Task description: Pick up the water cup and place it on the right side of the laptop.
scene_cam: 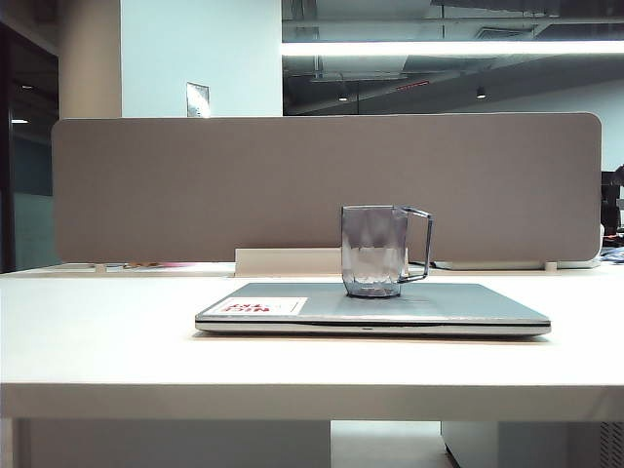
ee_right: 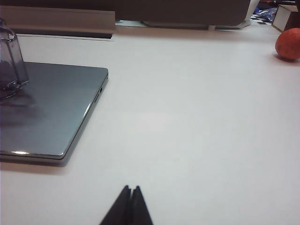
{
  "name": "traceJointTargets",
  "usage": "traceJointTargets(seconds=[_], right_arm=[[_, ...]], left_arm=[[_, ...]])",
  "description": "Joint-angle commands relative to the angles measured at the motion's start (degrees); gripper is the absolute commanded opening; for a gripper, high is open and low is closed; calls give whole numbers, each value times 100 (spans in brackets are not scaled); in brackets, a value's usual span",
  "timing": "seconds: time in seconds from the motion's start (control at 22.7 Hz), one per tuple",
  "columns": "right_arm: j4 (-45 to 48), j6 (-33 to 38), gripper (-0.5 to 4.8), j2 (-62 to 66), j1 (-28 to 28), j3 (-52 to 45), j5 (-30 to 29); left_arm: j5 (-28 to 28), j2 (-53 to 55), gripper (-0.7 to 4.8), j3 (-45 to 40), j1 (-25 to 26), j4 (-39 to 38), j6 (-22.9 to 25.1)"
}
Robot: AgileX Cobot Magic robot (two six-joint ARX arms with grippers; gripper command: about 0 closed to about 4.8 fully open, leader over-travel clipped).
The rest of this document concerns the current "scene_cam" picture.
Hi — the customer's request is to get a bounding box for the white desk side panel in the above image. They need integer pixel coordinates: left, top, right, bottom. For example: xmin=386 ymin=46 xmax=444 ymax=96
xmin=13 ymin=419 xmax=333 ymax=468

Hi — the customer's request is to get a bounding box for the silver closed Dell laptop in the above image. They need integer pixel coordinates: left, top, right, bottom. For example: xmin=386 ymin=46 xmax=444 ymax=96
xmin=194 ymin=281 xmax=553 ymax=338

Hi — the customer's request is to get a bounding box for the dark background equipment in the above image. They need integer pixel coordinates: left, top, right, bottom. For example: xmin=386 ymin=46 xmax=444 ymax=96
xmin=600 ymin=164 xmax=624 ymax=241

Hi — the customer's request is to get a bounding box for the transparent grey faceted cup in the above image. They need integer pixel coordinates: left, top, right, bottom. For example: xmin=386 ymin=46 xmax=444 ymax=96
xmin=340 ymin=204 xmax=434 ymax=299

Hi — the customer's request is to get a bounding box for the dark glass door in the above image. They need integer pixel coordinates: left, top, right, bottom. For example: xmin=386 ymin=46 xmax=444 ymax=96
xmin=0 ymin=20 xmax=60 ymax=275

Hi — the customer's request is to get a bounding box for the long ceiling light strip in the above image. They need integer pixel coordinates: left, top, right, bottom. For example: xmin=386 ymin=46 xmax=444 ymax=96
xmin=281 ymin=40 xmax=624 ymax=58

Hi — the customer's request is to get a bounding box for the beige fabric desk divider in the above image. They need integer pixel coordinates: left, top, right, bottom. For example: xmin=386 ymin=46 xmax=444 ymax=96
xmin=51 ymin=112 xmax=604 ymax=267

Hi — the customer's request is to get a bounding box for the framed wall sign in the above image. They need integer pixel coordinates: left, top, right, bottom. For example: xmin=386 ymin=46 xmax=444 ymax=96
xmin=185 ymin=81 xmax=212 ymax=119

